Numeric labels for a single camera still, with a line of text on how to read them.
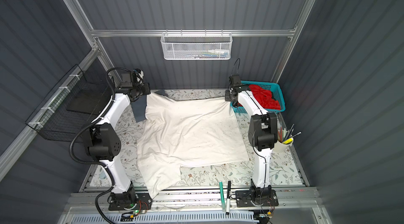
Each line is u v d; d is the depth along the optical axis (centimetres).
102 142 51
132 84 72
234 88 75
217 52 91
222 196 75
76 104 74
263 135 56
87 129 48
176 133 96
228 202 72
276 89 109
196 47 112
